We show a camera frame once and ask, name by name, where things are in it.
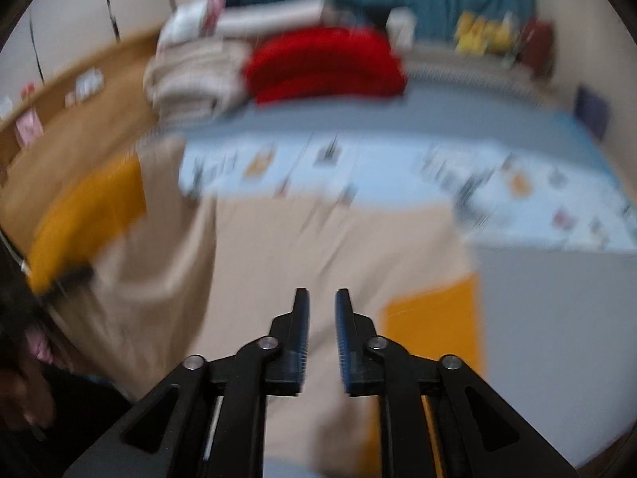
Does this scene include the grey bed sheet with print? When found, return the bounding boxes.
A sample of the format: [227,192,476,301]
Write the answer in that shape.
[150,82,636,465]

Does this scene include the white folded bedding stack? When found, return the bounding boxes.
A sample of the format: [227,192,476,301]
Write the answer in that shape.
[156,0,338,52]

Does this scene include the wooden bed headboard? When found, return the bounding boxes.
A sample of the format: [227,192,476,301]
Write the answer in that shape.
[1,29,159,254]

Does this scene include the white plush toy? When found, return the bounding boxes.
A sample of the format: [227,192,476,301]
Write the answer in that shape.
[385,6,418,51]

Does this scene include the cream folded blanket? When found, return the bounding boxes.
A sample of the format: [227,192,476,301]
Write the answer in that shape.
[144,38,253,123]

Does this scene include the beige and mustard hooded jacket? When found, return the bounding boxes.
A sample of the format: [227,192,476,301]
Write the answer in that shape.
[27,140,485,477]

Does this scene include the purple bag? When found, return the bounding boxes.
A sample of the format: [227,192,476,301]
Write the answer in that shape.
[574,84,610,141]

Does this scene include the red folded quilt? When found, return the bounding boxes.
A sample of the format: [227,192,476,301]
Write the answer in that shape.
[243,26,407,105]

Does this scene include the yellow plush toys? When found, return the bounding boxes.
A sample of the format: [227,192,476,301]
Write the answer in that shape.
[453,11,519,56]

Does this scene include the pink box on headboard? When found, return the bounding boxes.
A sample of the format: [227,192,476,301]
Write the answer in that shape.
[15,108,44,147]

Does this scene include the white wardrobe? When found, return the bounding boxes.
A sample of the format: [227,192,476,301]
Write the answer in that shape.
[1,0,189,100]

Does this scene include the dark red cushion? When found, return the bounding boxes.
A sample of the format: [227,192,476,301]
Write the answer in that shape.
[518,16,555,78]

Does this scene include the tissue pack on headboard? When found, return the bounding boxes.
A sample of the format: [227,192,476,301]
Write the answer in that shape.
[65,68,105,108]

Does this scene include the person left hand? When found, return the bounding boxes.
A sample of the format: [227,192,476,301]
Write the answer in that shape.
[1,326,73,429]

